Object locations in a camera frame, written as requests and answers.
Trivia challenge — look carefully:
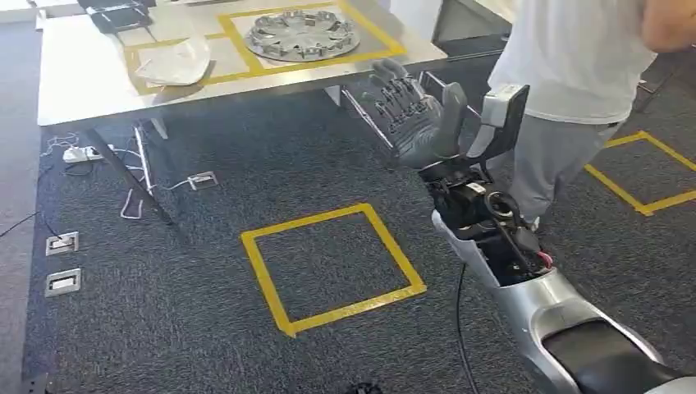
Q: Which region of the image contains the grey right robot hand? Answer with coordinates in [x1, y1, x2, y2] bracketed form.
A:
[360, 57, 469, 170]

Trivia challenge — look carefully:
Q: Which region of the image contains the white plastic shell part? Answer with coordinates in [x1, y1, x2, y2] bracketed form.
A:
[134, 35, 213, 88]

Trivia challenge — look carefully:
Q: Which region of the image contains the silver wheel hubcap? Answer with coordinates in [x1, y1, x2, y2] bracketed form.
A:
[243, 9, 362, 63]

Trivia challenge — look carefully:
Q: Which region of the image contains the standing person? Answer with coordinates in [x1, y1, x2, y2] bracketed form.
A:
[466, 0, 696, 230]

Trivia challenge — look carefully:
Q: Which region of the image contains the metal floor socket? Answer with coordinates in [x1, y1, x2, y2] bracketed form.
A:
[43, 268, 83, 299]
[186, 170, 220, 192]
[44, 231, 80, 257]

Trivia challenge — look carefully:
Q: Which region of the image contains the steel table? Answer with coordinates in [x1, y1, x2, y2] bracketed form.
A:
[35, 0, 449, 228]

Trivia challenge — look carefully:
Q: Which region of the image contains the black tray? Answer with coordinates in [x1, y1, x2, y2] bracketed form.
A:
[77, 0, 157, 34]

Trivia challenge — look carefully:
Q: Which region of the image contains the white power strip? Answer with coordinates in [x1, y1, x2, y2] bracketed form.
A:
[62, 144, 117, 165]

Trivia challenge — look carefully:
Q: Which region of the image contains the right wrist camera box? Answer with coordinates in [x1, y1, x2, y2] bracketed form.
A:
[465, 83, 533, 163]

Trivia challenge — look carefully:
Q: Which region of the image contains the black cable under arm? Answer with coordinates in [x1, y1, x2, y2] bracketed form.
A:
[454, 262, 481, 394]

